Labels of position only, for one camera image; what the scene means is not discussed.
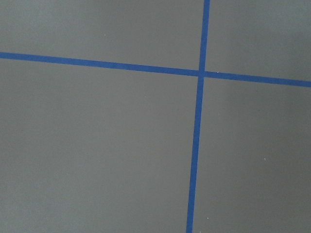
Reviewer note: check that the long blue tape strip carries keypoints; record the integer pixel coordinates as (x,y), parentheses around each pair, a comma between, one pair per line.
(197,118)

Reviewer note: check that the crossing blue tape strip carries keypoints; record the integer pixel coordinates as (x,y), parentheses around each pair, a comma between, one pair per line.
(153,69)

